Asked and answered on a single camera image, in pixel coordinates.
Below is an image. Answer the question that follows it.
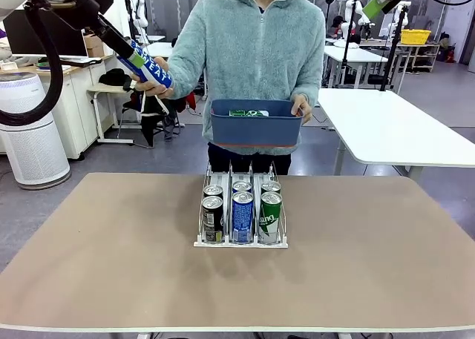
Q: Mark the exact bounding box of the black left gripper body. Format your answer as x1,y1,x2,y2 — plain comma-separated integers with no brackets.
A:
96,13,133,53

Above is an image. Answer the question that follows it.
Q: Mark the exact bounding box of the blue bin with orange handles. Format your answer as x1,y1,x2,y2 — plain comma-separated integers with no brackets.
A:
209,99,306,148

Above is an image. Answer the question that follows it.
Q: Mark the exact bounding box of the person's left forearm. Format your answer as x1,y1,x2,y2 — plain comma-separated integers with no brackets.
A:
289,45,327,106

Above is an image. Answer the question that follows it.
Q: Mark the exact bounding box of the person's right forearm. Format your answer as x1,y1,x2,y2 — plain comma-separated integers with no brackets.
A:
166,45,209,101

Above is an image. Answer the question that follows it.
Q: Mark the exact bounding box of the person's right hand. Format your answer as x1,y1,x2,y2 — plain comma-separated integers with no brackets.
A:
129,56,176,99

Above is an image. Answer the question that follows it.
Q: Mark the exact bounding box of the person's left hand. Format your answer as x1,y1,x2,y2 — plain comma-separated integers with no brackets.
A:
290,93,313,126

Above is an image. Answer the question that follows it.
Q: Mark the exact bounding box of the black hat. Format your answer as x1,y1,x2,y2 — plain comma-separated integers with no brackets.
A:
98,68,131,86

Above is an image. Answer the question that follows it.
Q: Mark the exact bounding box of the yellow plastic crate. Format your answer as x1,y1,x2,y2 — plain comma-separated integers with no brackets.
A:
400,28,433,45

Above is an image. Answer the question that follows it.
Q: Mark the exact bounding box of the black computer monitor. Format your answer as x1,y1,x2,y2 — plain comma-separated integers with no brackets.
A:
2,8,89,58

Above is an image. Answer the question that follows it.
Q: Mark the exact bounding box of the small beige side table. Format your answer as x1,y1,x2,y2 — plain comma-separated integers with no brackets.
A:
86,82,135,145

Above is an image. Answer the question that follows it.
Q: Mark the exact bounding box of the white background desk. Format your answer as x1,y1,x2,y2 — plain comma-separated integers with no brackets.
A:
324,38,390,90

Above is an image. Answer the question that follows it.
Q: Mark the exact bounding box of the low wooden shelf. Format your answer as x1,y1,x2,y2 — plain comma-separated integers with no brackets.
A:
396,42,442,73

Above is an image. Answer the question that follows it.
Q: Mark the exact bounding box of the black and white jacket pile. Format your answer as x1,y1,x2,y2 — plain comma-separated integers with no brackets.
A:
122,77,186,149

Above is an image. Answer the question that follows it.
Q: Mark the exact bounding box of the white desk with cabinet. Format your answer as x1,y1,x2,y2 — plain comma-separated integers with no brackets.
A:
0,55,112,160

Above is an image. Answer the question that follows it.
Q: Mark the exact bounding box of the person in teal fleece jacket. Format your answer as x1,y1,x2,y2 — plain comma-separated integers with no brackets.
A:
166,0,327,176

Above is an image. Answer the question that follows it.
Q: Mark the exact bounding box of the large white side table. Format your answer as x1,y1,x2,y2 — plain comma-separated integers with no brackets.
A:
317,88,475,180

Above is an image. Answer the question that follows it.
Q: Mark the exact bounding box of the white round air purifier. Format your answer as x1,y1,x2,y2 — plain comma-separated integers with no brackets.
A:
0,71,71,191

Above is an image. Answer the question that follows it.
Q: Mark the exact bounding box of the black Pepsi can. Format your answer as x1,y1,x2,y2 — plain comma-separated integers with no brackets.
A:
200,195,225,243
203,184,224,201

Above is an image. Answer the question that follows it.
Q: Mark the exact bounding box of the black camera stand pole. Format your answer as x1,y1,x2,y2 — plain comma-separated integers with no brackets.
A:
339,0,359,86
378,4,409,92

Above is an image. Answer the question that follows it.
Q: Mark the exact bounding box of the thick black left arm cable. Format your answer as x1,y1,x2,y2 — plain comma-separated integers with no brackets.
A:
0,0,65,127

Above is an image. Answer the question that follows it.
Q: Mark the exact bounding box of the white wire can dispenser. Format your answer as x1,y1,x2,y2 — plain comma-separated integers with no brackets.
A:
192,159,289,249

